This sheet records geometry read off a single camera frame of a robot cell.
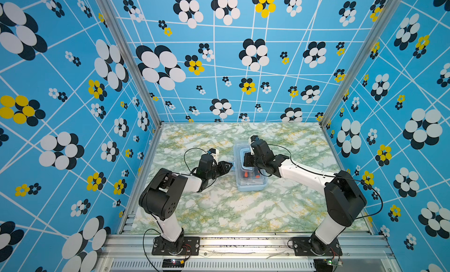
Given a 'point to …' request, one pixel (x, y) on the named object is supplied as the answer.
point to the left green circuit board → (173, 263)
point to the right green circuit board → (323, 264)
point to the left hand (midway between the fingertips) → (233, 165)
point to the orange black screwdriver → (256, 170)
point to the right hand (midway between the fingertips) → (244, 157)
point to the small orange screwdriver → (246, 174)
